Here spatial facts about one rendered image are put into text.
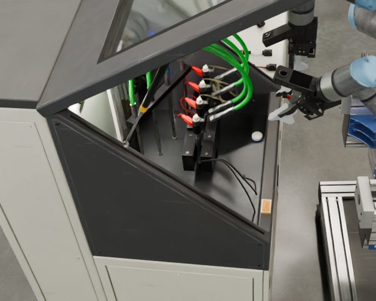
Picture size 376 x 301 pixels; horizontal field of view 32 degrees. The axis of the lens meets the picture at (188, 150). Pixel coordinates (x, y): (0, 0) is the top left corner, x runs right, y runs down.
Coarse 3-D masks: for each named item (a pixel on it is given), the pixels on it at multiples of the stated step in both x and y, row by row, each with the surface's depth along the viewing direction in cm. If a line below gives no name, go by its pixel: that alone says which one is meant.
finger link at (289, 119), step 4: (284, 104) 174; (280, 108) 175; (284, 108) 173; (272, 112) 178; (276, 112) 176; (280, 112) 174; (296, 112) 174; (272, 116) 177; (276, 116) 175; (284, 116) 176; (288, 116) 176; (272, 120) 178; (280, 120) 177; (284, 120) 177; (288, 120) 177; (292, 120) 177
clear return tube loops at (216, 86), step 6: (210, 66) 226; (216, 66) 226; (204, 78) 221; (210, 78) 222; (240, 78) 229; (216, 84) 231; (228, 84) 222; (216, 90) 234; (210, 96) 217; (234, 96) 229; (222, 102) 226; (228, 108) 224
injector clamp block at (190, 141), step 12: (192, 132) 222; (216, 132) 224; (192, 144) 218; (204, 144) 218; (216, 144) 226; (192, 156) 215; (204, 156) 214; (216, 156) 232; (192, 168) 220; (204, 168) 219
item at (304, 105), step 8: (320, 88) 163; (296, 96) 170; (304, 96) 168; (312, 96) 168; (320, 96) 164; (304, 104) 170; (312, 104) 169; (320, 104) 170; (328, 104) 168; (336, 104) 167; (304, 112) 174; (312, 112) 171; (320, 112) 170
